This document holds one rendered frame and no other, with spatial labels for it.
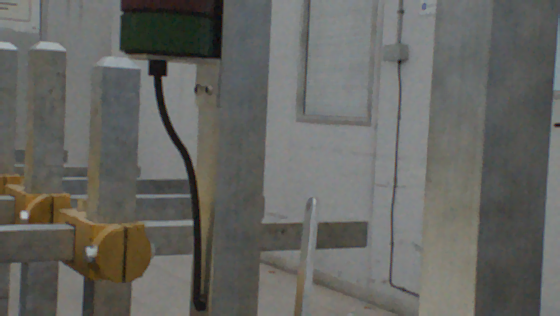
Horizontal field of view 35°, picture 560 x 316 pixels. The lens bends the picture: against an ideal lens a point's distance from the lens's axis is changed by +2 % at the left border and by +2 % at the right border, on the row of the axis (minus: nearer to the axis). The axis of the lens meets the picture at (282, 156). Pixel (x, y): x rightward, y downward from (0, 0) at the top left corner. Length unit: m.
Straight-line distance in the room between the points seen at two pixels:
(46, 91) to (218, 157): 0.50
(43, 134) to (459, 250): 0.74
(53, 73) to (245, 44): 0.50
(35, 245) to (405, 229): 4.09
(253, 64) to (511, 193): 0.26
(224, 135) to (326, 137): 4.96
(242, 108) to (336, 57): 4.98
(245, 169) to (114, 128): 0.25
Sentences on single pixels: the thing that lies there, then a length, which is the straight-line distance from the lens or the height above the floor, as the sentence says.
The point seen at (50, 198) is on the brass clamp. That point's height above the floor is 0.97.
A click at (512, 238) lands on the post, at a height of 1.03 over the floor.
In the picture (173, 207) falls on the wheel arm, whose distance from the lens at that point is 1.15.
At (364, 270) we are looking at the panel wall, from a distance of 5.19.
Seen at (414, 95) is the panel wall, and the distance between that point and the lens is 4.80.
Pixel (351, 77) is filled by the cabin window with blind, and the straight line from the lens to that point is 5.39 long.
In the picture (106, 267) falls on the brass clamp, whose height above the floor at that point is 0.94.
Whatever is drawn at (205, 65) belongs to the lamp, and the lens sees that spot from 0.58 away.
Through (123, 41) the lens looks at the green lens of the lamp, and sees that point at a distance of 0.56.
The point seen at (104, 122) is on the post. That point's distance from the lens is 0.80.
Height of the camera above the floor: 1.08
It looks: 3 degrees down
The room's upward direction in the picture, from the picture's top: 3 degrees clockwise
